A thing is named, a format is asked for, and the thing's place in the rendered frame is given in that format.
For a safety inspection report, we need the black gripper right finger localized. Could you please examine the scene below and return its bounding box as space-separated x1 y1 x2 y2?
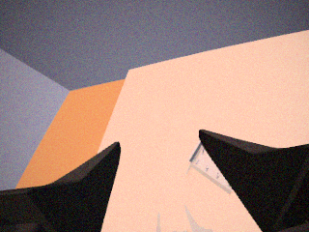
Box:
199 130 309 232

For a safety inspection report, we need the grey dish rack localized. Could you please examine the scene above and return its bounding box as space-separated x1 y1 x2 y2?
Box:
187 140 233 191

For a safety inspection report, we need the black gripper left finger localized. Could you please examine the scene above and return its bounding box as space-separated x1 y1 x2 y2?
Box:
0 141 121 232

